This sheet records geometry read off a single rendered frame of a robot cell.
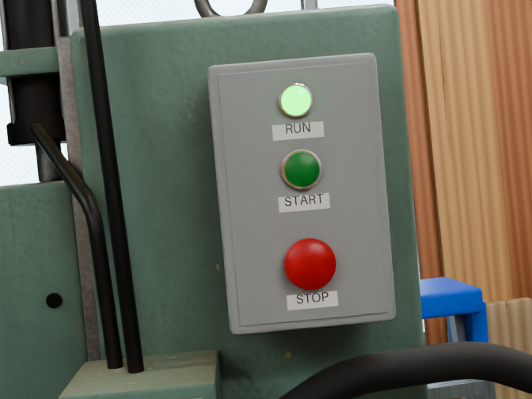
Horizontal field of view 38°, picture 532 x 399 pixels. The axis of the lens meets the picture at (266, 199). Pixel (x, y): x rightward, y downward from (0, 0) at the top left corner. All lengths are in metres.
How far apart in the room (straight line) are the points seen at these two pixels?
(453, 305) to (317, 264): 0.99
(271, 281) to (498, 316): 1.48
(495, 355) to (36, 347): 0.31
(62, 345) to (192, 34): 0.24
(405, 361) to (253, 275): 0.11
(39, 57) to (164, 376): 0.26
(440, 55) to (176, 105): 1.54
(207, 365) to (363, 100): 0.19
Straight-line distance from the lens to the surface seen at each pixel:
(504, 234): 2.05
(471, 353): 0.51
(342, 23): 0.53
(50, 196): 0.57
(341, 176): 0.46
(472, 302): 1.45
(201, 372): 0.48
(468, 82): 2.03
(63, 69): 0.57
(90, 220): 0.50
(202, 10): 0.63
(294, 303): 0.46
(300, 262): 0.45
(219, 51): 0.52
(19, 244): 0.58
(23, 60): 0.61
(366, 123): 0.46
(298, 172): 0.45
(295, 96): 0.45
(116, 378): 0.49
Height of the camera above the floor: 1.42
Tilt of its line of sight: 3 degrees down
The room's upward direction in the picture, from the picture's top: 5 degrees counter-clockwise
